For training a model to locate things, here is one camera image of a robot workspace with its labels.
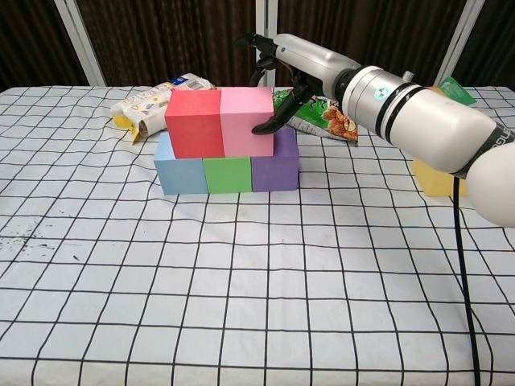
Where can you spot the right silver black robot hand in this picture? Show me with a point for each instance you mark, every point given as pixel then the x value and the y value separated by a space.
pixel 310 56

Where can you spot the pink foam cube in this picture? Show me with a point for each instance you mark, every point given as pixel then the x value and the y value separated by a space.
pixel 245 136

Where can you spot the purple foam cube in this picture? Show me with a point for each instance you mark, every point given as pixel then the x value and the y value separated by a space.
pixel 275 173

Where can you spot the red foam cube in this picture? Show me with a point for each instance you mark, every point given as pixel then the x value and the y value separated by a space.
pixel 195 132

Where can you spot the blue foam cube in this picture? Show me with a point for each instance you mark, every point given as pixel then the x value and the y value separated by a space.
pixel 181 177

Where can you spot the yellow foam cube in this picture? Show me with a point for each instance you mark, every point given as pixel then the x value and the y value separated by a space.
pixel 436 183

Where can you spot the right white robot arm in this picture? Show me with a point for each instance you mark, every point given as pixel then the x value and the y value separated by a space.
pixel 422 116

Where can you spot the green snack bag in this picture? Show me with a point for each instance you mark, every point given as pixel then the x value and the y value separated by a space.
pixel 322 116

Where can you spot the green foam cube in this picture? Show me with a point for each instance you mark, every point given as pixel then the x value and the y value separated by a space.
pixel 227 175

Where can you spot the small green packet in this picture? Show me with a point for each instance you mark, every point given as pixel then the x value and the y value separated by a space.
pixel 454 90

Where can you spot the white cracker package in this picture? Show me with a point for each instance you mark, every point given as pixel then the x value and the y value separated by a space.
pixel 149 108

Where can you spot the white black checkered tablecloth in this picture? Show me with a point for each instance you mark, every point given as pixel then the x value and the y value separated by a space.
pixel 257 281

